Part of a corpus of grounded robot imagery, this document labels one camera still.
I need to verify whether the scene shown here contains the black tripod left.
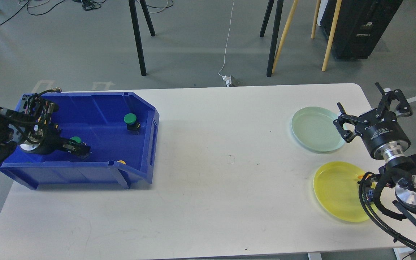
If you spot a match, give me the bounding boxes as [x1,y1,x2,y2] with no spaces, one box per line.
[128,0,156,76]

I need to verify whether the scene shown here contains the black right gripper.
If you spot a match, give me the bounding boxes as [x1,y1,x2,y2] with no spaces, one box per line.
[333,82,413,160]

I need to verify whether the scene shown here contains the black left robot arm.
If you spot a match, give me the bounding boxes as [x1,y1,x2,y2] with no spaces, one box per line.
[0,88,91,164]

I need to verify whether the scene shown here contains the light green plate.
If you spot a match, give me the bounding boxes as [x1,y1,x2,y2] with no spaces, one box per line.
[290,106,345,153]

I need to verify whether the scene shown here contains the black floor cables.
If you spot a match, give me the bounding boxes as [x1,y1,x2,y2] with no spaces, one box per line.
[0,0,175,49]

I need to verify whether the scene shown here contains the black tripod right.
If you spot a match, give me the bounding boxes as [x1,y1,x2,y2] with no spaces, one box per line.
[259,0,284,77]

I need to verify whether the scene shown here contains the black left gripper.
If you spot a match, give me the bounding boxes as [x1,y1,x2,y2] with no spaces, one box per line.
[19,124,91,159]

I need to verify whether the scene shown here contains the yellow plate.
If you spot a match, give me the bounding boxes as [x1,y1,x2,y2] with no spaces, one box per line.
[313,161,369,223]

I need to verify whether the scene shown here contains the blue plastic bin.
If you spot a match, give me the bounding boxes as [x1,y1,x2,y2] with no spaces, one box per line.
[0,92,160,190]

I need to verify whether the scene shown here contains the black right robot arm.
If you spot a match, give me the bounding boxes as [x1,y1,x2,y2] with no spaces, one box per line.
[333,82,416,252]

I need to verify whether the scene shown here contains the black tripod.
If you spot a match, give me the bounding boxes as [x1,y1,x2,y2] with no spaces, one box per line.
[128,0,156,76]
[259,0,284,77]

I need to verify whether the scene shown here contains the wooden easel legs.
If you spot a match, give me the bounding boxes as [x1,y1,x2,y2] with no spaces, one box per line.
[272,0,343,74]

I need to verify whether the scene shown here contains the black cabinet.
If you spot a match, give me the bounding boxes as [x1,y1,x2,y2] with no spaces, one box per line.
[331,0,402,60]

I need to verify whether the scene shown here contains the white power plug adapter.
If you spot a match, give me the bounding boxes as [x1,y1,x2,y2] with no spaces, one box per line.
[222,75,243,87]

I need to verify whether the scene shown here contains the white power cable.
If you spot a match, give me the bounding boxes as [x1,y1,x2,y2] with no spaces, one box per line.
[218,0,236,77]

